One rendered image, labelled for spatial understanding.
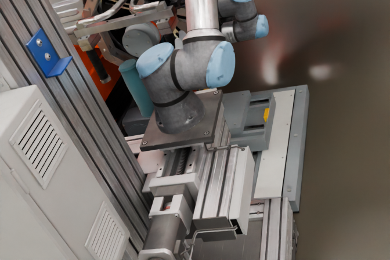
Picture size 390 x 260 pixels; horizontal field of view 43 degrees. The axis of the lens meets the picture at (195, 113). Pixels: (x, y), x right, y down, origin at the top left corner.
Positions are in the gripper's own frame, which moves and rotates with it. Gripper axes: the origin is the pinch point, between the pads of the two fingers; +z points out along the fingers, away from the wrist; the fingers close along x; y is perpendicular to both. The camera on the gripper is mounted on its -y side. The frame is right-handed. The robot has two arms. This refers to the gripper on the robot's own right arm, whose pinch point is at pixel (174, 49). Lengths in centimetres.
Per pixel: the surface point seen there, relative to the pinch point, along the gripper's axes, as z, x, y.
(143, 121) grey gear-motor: 39, -18, -44
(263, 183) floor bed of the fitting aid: -13, -2, -75
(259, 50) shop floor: 7, -133, -83
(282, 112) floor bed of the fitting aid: -17, -52, -75
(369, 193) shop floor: -57, 0, -83
